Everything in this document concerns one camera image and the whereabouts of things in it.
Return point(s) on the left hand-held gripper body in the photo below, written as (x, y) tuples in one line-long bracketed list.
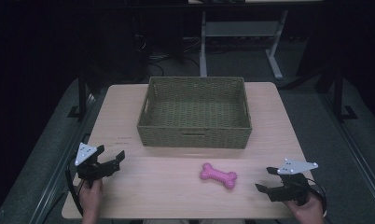
[(88, 170)]

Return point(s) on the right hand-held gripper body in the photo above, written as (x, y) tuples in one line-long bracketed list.
[(293, 188)]

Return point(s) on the pink bone-shaped dog toy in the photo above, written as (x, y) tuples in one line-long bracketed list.
[(218, 175)]

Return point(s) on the green woven basket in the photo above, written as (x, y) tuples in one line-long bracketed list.
[(195, 112)]

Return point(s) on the person's left hand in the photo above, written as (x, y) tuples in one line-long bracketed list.
[(91, 194)]

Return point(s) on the person's right hand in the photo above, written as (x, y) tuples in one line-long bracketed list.
[(308, 213)]

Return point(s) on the black metal stand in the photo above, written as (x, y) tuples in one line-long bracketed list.
[(338, 93), (81, 93)]

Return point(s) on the aluminium floor rail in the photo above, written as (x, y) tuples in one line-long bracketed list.
[(356, 150), (56, 181)]

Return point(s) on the white metal desk frame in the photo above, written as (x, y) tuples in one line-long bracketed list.
[(238, 29)]

